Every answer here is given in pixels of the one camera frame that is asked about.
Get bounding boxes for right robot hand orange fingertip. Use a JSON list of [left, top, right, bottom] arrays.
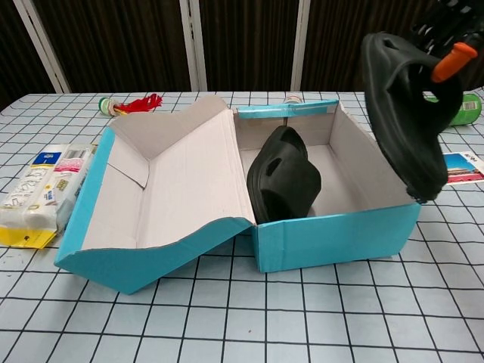
[[410, 0, 479, 83]]

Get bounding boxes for black rubber slipper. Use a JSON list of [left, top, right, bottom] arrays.
[[359, 32, 464, 204], [246, 126, 322, 224]]

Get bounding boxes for light blue cardboard shoe box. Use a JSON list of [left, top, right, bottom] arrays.
[[55, 95, 422, 294]]

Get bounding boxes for green chips can red lid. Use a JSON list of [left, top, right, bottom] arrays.
[[423, 92, 484, 128]]

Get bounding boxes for postcard with red palace photo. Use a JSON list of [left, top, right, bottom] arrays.
[[442, 150, 484, 186]]

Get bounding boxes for red yellow feather shuttlecock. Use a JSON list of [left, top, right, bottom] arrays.
[[98, 93, 163, 116]]

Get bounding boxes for dark folding screen panels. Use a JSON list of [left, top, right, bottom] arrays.
[[0, 0, 484, 110]]

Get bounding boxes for light blue checkered tablecloth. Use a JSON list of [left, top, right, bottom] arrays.
[[0, 89, 484, 363]]

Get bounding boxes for white tissue pack yellow base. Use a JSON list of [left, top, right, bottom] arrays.
[[0, 142, 98, 250]]

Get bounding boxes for white screen frame post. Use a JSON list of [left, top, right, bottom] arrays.
[[420, 45, 437, 66], [13, 0, 71, 94], [178, 0, 208, 92], [290, 0, 312, 92]]

